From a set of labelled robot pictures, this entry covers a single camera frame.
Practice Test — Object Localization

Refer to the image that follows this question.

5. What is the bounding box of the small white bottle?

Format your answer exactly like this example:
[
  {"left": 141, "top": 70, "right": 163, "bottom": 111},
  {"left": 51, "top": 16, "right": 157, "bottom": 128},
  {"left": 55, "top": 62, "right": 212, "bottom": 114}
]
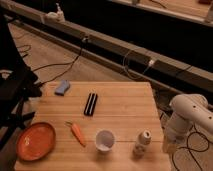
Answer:
[{"left": 133, "top": 130, "right": 151, "bottom": 157}]

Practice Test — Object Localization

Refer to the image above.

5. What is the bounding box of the orange toy carrot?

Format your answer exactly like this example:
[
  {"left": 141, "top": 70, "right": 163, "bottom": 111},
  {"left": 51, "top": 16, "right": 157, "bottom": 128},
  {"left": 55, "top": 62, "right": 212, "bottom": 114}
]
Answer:
[{"left": 66, "top": 122, "right": 86, "bottom": 147}]

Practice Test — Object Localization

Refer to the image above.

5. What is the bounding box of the orange plate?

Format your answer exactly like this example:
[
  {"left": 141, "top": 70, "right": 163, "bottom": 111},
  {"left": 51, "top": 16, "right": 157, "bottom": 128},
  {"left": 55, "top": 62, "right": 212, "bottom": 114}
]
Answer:
[{"left": 16, "top": 122, "right": 56, "bottom": 161}]

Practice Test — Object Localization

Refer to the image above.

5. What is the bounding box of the black tripod stand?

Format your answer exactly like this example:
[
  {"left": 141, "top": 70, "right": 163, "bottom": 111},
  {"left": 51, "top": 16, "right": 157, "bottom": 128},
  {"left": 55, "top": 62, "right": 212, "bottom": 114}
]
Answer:
[{"left": 0, "top": 13, "right": 42, "bottom": 151}]

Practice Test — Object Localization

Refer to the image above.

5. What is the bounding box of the blue sponge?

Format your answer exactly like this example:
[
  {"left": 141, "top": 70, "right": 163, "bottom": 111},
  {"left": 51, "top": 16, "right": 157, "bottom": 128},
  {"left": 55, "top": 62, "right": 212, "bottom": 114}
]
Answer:
[{"left": 55, "top": 80, "right": 70, "bottom": 96}]

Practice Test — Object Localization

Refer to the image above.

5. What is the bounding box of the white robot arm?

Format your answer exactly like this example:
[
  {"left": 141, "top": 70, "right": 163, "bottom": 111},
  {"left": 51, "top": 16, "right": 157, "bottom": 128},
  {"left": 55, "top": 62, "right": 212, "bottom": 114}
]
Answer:
[{"left": 162, "top": 94, "right": 213, "bottom": 154}]

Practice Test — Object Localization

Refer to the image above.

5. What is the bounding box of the white object on rail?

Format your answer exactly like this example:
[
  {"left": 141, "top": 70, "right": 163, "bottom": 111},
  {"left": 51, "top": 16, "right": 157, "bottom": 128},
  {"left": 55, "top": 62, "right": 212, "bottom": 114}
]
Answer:
[{"left": 46, "top": 4, "right": 65, "bottom": 22}]

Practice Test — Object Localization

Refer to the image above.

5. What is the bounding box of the black rectangular block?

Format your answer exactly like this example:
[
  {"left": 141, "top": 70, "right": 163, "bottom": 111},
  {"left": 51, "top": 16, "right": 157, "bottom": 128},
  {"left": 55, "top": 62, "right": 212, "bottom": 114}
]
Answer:
[{"left": 84, "top": 93, "right": 98, "bottom": 116}]

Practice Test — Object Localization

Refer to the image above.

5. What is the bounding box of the white paper cup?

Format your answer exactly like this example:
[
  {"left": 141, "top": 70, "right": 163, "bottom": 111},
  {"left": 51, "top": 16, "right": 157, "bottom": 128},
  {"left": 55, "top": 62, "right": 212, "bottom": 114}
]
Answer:
[{"left": 95, "top": 130, "right": 115, "bottom": 153}]

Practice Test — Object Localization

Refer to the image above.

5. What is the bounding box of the black floor cable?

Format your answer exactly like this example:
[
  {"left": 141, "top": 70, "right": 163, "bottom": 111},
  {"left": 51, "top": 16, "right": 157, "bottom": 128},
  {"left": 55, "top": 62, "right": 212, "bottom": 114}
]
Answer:
[{"left": 31, "top": 38, "right": 88, "bottom": 86}]

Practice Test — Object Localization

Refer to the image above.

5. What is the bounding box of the long metal rail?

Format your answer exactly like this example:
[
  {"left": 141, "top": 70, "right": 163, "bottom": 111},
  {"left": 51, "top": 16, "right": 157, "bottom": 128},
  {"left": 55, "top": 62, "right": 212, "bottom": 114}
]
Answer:
[{"left": 0, "top": 0, "right": 213, "bottom": 101}]

